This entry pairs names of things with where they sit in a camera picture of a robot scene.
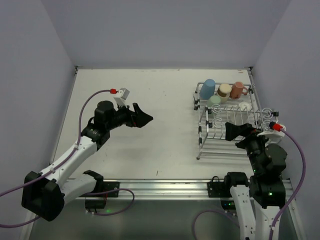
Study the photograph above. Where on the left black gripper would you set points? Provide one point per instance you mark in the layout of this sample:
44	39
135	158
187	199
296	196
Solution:
132	118

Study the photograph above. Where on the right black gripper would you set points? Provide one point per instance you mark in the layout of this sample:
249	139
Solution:
245	137

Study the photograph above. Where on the white ceramic mug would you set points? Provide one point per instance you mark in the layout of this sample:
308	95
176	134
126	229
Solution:
245	106

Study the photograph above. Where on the green plastic cup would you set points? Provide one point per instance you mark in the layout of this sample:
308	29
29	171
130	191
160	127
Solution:
213	100

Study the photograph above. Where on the blue plastic cup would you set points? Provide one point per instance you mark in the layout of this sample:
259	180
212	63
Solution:
207	89

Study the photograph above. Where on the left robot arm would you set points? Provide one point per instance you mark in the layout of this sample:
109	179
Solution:
46	193

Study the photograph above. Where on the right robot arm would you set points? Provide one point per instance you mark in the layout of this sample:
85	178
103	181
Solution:
259	198

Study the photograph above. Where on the metal dish rack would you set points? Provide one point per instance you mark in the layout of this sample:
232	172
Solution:
211	123

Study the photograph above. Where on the pink mug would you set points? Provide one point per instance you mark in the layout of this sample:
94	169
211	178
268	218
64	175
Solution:
237	90

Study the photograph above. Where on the beige brown cup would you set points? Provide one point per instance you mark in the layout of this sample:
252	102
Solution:
223	92

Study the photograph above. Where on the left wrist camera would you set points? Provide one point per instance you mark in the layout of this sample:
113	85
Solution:
121	96

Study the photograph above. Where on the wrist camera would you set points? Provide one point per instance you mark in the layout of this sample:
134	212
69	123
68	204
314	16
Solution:
121	96
274	133

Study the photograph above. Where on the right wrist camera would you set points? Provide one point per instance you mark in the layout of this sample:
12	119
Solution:
274	133

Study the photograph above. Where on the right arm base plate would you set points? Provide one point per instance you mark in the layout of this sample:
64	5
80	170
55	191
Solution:
216	188

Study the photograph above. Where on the aluminium mounting rail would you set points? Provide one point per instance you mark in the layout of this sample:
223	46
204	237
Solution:
164	190

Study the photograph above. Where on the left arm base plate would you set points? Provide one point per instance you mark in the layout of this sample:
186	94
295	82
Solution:
104	189

